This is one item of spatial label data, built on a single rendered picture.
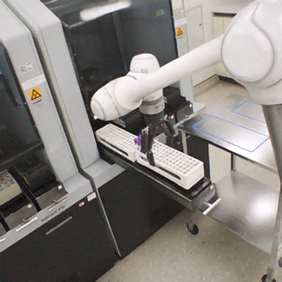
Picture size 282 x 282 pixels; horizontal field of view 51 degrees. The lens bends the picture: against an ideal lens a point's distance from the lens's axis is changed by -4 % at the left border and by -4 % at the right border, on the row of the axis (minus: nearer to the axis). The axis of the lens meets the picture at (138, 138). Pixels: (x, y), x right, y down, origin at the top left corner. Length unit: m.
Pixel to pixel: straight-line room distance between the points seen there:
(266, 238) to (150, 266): 0.71
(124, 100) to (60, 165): 0.63
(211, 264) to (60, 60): 1.40
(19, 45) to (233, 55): 0.89
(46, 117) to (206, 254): 1.24
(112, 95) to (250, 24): 0.53
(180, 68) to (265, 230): 1.13
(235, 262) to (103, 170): 0.97
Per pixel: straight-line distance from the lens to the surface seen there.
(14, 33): 1.24
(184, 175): 1.11
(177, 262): 1.95
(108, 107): 0.92
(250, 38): 0.50
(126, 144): 1.40
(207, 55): 0.83
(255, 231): 1.73
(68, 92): 1.35
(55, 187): 1.37
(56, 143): 1.39
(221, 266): 1.92
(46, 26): 1.28
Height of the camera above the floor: 1.61
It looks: 32 degrees down
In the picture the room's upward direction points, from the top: 12 degrees counter-clockwise
